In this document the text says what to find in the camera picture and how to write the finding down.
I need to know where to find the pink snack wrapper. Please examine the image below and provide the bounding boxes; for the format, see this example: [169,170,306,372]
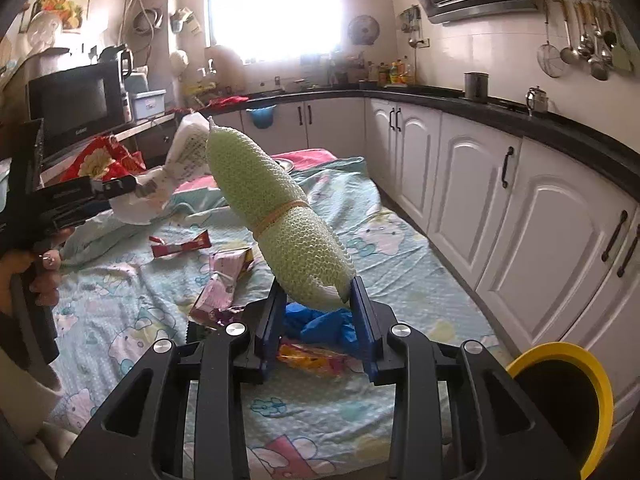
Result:
[189,247,255,323]

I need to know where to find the red snack wrapper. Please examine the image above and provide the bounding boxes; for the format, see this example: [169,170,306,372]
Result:
[150,230,212,260]

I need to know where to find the steel pot on counter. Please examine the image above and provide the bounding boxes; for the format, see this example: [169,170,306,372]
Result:
[464,71,490,104]

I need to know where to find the large steel ladle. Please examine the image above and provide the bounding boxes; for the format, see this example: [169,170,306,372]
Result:
[588,2,610,82]

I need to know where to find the steel teapot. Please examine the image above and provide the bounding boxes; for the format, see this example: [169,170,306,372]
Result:
[524,86,550,115]

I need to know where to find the steel slotted spoon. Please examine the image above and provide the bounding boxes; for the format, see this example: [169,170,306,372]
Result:
[576,1,596,60]

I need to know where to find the black microwave oven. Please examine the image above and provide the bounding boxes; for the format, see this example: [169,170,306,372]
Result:
[27,60,127,157]

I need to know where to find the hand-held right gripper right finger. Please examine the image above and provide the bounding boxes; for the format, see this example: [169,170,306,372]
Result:
[350,277,583,480]

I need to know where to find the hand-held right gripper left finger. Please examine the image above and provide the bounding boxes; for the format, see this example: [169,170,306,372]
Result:
[55,287,289,480]

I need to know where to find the printed cartoon blanket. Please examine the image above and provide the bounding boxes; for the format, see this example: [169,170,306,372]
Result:
[47,149,507,480]

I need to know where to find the blue rubber glove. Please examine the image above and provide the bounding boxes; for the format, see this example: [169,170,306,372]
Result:
[284,305,360,347]

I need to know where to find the red patterned bag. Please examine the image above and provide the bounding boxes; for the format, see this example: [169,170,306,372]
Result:
[59,135,147,184]

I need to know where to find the fruit wall picture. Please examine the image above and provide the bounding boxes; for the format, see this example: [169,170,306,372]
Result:
[31,0,90,35]

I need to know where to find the clear storage box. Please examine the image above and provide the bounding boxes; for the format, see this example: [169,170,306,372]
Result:
[127,89,167,123]

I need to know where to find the orange yellow snack wrapper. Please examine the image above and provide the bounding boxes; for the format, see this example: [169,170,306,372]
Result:
[277,342,368,378]

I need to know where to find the black kettle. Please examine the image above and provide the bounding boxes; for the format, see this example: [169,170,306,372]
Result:
[99,44,135,82]

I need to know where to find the person's left hand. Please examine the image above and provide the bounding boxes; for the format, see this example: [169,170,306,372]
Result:
[0,227,77,322]

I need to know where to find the yellow rimmed black bin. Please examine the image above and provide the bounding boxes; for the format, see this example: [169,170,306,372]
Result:
[505,342,615,480]

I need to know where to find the small wall fan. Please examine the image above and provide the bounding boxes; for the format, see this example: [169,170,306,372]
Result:
[348,15,381,46]

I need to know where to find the white printed plastic bag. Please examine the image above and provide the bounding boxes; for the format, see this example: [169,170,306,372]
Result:
[109,112,218,226]

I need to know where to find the kitchen window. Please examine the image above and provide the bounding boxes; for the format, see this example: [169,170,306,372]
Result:
[206,0,352,63]

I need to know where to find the green foam net sleeve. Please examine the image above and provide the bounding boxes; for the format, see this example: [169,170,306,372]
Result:
[205,116,357,311]

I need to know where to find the red cloth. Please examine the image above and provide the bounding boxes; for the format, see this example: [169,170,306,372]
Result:
[209,94,250,111]

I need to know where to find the green spatula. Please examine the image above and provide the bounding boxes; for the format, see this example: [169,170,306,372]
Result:
[607,7,635,75]

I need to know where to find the white kitchen cabinets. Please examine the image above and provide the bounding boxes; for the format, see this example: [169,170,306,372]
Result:
[235,96,640,426]

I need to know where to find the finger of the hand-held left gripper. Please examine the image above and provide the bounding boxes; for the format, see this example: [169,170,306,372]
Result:
[89,175,138,198]
[49,198,115,232]

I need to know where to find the blue hanging basin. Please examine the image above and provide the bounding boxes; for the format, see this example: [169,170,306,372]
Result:
[250,106,277,130]

